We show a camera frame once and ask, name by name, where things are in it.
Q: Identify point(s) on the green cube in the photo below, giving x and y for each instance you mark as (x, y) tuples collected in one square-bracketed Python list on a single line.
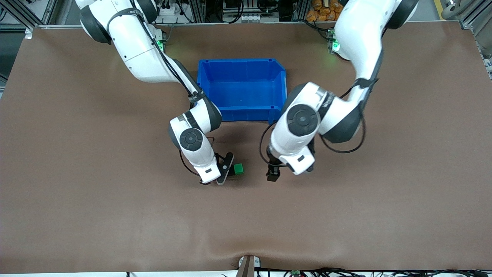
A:
[(238, 169)]

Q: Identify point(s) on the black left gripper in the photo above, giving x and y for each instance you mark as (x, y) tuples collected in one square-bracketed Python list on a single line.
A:
[(273, 171)]

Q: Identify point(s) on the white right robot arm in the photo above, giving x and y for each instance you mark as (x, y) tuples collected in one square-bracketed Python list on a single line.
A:
[(142, 50)]

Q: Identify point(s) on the blue plastic bin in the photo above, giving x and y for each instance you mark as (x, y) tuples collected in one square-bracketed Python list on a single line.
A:
[(246, 88)]

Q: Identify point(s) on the small green circuit board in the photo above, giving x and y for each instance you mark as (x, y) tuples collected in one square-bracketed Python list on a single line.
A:
[(296, 273)]

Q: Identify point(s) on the orange lumpy objects pile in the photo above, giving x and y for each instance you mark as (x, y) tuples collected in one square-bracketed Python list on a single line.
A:
[(323, 10)]

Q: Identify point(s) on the aluminium frame post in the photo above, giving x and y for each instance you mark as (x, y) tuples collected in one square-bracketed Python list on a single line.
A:
[(478, 19), (17, 13)]

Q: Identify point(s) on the white power strip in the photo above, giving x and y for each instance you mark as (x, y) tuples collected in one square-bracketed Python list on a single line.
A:
[(251, 17), (167, 10)]

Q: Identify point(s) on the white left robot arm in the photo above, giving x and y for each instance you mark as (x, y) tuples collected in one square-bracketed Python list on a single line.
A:
[(359, 42)]

